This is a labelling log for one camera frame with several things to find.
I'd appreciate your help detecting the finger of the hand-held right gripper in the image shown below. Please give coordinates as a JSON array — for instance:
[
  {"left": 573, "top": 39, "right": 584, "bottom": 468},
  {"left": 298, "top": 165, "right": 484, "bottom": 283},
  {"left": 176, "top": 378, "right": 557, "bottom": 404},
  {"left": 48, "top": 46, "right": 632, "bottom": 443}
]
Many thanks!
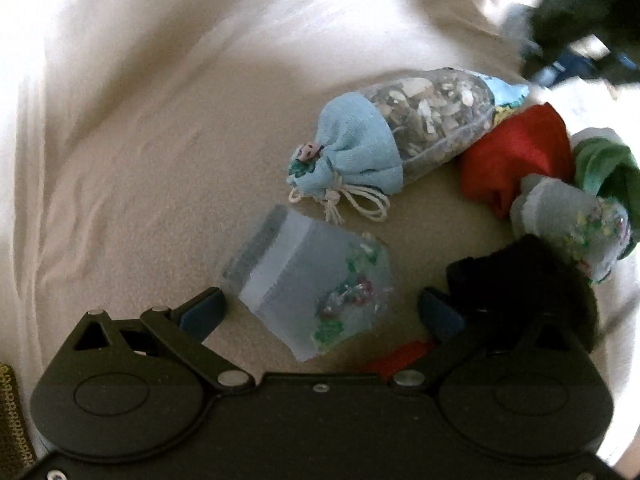
[{"left": 520, "top": 40, "right": 606, "bottom": 88}]

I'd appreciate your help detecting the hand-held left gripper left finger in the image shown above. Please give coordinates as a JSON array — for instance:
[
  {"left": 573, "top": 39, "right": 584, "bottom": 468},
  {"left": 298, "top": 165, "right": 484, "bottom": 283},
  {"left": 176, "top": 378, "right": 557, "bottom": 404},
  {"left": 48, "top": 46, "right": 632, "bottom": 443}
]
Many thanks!
[{"left": 60, "top": 287, "right": 251, "bottom": 391}]

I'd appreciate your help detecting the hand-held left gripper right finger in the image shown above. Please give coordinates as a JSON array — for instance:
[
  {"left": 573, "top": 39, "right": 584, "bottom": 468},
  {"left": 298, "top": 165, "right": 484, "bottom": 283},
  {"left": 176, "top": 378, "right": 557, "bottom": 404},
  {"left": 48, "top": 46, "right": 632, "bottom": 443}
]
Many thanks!
[{"left": 392, "top": 287, "right": 583, "bottom": 387}]

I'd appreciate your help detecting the red sock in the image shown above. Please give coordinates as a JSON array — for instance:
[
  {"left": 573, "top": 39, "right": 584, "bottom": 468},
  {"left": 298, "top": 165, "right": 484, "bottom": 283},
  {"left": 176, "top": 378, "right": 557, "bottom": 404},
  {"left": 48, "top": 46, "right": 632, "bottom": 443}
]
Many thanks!
[
  {"left": 460, "top": 102, "right": 573, "bottom": 218},
  {"left": 360, "top": 340, "right": 436, "bottom": 378}
]

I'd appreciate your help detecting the grey floral embroidered sock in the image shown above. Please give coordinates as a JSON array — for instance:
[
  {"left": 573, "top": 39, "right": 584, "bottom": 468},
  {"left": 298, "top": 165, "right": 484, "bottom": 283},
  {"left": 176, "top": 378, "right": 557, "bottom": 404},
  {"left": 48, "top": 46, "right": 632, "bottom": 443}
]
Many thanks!
[
  {"left": 510, "top": 174, "right": 630, "bottom": 285},
  {"left": 220, "top": 205, "right": 393, "bottom": 361}
]

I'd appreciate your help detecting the black sock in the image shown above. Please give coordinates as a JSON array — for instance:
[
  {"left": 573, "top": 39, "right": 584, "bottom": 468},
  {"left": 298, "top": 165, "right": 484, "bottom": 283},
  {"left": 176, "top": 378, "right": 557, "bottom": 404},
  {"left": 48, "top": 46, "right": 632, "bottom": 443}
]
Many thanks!
[{"left": 445, "top": 237, "right": 601, "bottom": 353}]

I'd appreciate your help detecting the green sock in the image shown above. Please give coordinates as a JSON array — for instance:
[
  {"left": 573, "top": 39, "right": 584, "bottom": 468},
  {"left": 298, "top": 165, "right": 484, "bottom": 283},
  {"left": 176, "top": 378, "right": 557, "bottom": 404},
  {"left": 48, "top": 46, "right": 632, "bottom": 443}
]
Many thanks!
[{"left": 572, "top": 130, "right": 640, "bottom": 261}]

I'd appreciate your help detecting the olive knit cloth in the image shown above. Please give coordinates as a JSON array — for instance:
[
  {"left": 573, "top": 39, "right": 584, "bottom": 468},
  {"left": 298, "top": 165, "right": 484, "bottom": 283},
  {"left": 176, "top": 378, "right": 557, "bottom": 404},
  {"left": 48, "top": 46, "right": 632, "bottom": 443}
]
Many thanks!
[{"left": 0, "top": 360, "right": 38, "bottom": 466}]

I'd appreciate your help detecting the light blue drawstring pouch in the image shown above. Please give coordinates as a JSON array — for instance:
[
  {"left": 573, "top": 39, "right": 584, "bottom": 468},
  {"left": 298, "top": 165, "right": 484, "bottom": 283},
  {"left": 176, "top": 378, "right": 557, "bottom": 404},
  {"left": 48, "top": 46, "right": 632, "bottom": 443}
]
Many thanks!
[{"left": 286, "top": 66, "right": 531, "bottom": 223}]

